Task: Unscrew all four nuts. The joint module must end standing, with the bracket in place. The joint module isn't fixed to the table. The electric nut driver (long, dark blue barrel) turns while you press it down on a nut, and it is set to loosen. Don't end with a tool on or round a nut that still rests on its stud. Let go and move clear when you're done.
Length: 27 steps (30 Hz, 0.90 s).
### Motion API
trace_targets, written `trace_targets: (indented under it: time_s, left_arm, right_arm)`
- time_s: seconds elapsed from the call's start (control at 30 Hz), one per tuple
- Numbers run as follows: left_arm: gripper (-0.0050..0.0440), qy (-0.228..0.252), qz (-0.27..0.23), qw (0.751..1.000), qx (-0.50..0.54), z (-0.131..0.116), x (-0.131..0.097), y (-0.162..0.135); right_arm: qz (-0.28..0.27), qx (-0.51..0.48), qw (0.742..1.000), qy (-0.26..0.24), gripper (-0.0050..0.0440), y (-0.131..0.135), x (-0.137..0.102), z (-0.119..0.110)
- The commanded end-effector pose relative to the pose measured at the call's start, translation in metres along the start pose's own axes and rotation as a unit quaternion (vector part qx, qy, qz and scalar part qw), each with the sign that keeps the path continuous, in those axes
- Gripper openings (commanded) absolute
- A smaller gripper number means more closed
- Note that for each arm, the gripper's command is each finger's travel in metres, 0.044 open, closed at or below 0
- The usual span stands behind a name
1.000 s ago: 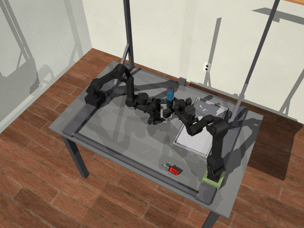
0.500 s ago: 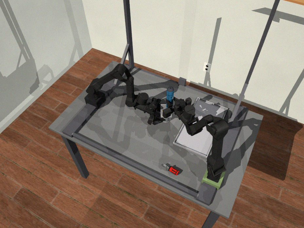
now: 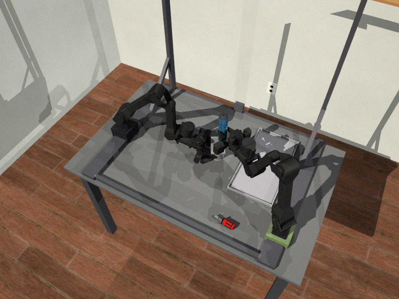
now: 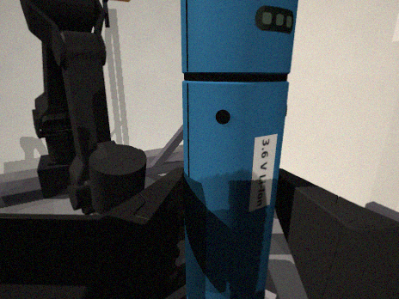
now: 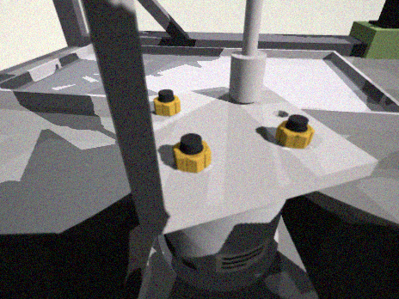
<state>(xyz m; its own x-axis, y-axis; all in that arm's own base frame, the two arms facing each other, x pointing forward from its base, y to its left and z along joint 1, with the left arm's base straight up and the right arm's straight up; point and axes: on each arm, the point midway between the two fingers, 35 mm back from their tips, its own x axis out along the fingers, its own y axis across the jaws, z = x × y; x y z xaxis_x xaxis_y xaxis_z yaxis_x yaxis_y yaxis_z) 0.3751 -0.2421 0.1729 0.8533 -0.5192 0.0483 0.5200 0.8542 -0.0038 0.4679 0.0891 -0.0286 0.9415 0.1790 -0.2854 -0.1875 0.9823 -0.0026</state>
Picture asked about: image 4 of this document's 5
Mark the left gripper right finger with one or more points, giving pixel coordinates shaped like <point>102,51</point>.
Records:
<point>341,249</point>

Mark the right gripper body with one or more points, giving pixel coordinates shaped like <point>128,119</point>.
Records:
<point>178,276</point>

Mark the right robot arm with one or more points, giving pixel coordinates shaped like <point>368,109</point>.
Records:
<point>72,112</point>

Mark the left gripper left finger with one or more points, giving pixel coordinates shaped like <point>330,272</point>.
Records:
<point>128,255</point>

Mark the blue electric nut driver barrel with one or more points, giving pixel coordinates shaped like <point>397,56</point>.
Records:
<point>235,57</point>

